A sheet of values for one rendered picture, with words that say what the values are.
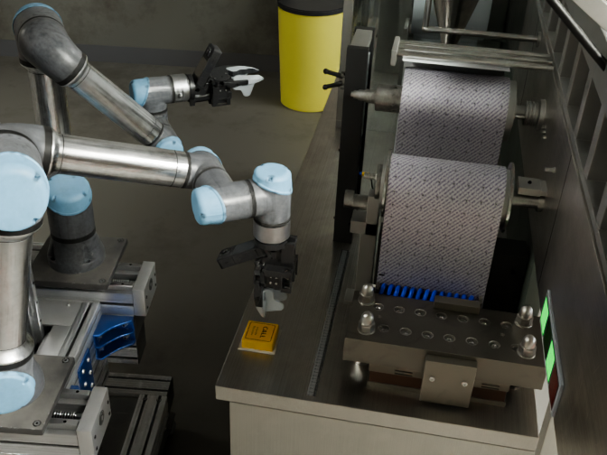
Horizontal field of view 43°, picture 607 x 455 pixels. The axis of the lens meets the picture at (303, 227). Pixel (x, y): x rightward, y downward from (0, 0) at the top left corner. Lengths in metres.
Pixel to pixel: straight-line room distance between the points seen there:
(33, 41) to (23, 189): 0.65
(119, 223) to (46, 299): 1.68
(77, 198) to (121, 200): 2.00
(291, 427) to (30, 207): 0.72
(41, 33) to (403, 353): 1.08
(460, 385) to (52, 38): 1.18
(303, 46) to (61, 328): 3.04
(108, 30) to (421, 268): 4.29
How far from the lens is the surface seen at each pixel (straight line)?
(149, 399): 2.59
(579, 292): 1.26
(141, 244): 3.69
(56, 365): 1.87
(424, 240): 1.66
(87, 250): 2.13
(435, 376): 1.59
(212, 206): 1.46
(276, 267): 1.60
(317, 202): 2.25
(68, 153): 1.49
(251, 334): 1.74
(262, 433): 1.73
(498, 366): 1.60
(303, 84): 4.88
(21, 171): 1.33
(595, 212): 1.26
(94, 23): 5.72
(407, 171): 1.60
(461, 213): 1.62
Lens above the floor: 2.06
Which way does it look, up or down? 33 degrees down
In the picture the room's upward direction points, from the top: 3 degrees clockwise
